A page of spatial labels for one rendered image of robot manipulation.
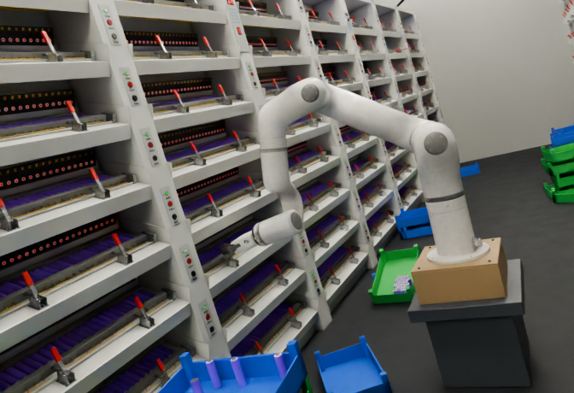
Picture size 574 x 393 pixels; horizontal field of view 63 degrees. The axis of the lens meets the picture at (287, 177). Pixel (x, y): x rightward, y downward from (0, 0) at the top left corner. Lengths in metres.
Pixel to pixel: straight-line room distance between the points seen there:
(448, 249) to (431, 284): 0.12
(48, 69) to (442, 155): 1.10
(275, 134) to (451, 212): 0.59
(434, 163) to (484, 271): 0.33
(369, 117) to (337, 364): 0.96
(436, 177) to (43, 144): 1.08
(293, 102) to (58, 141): 0.66
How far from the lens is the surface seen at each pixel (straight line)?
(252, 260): 1.82
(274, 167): 1.52
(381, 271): 2.46
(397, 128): 1.51
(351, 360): 1.93
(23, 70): 1.37
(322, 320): 2.22
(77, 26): 1.63
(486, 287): 1.49
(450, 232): 1.51
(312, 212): 2.29
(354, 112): 1.47
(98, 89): 1.58
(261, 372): 1.13
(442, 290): 1.51
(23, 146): 1.29
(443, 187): 1.48
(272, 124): 1.51
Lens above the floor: 0.91
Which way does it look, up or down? 6 degrees down
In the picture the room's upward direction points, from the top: 17 degrees counter-clockwise
